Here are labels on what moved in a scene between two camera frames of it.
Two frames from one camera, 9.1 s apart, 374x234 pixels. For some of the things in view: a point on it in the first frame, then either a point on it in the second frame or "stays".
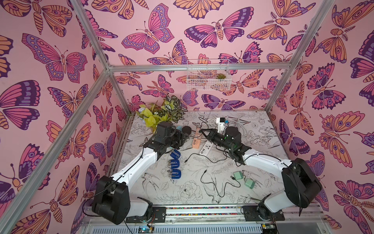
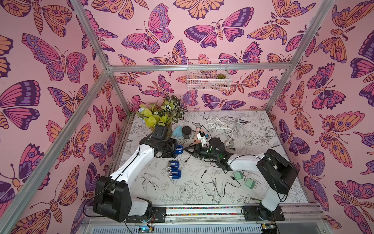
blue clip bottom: (175, 173) stays
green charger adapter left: (238, 175) stays
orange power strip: (196, 141) stays
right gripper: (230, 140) to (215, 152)
